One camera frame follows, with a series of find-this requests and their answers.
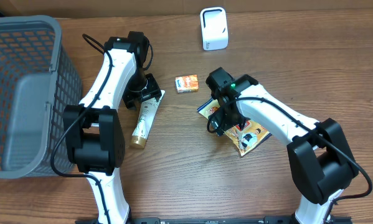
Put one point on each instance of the white barcode scanner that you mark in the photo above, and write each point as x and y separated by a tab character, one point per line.
214	28

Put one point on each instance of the dark grey plastic basket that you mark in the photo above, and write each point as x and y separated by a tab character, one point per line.
37	81

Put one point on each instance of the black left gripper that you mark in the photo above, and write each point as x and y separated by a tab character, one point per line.
154	92

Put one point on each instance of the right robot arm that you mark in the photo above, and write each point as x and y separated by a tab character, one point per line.
321	161

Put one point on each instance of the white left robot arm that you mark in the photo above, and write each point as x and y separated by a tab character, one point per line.
93	135

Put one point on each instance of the small orange tissue pack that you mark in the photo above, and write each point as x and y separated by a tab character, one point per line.
186	84

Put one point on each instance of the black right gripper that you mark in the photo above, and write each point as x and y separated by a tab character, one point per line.
223	124

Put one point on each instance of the white Pantene tube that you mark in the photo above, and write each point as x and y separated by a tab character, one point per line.
145	122

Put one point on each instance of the yellow wet wipes pack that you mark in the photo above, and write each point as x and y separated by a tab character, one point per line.
246	140

